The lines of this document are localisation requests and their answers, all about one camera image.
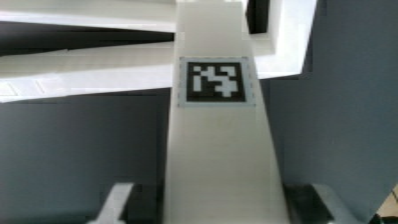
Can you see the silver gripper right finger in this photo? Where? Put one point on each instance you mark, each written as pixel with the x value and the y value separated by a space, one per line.
pixel 316 206

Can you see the white desk top tray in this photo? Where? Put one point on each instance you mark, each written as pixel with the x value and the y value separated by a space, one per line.
pixel 142 15

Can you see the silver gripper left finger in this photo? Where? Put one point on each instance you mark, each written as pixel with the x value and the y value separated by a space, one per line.
pixel 130 205

